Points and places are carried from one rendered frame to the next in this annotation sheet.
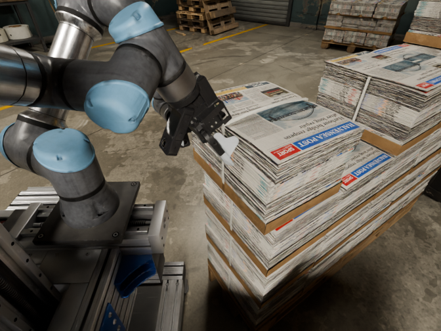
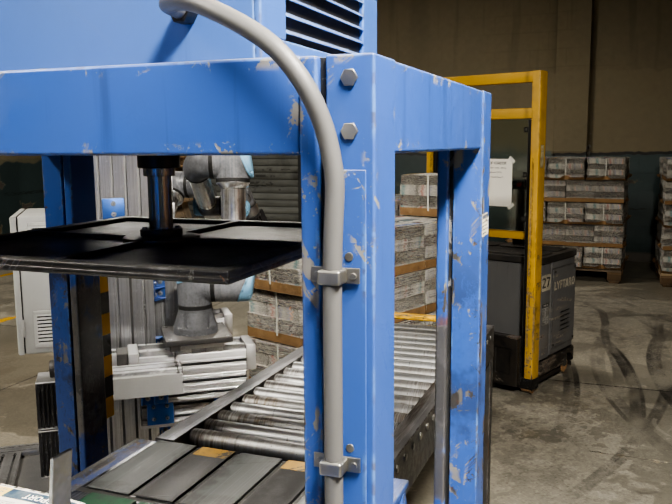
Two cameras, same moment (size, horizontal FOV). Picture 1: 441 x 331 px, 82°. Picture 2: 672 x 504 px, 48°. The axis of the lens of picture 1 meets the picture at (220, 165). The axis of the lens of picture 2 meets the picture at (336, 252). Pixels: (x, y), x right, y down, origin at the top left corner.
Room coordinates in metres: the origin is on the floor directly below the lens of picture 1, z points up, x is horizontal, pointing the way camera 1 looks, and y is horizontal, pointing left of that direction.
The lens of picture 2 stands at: (-2.62, 0.58, 1.46)
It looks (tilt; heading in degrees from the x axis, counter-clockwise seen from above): 8 degrees down; 344
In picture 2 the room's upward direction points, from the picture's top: straight up
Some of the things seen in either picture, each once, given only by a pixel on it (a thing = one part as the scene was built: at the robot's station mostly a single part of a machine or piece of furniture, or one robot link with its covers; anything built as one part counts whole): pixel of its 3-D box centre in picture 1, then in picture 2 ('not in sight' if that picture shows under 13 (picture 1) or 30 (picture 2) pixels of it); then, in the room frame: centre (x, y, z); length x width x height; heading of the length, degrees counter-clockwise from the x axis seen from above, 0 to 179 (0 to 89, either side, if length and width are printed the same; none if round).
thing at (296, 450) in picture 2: not in sight; (279, 451); (-1.01, 0.27, 0.77); 0.47 x 0.05 x 0.05; 54
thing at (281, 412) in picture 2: not in sight; (312, 421); (-0.85, 0.15, 0.77); 0.47 x 0.05 x 0.05; 54
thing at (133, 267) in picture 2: not in sight; (162, 244); (-1.36, 0.52, 1.30); 0.55 x 0.55 x 0.03; 54
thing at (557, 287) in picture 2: not in sight; (508, 307); (1.72, -1.79, 0.40); 0.69 x 0.55 x 0.80; 34
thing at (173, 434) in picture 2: not in sight; (286, 379); (-0.39, 0.12, 0.74); 1.34 x 0.05 x 0.12; 144
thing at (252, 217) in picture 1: (285, 189); (311, 284); (0.52, -0.19, 0.86); 0.29 x 0.16 x 0.04; 122
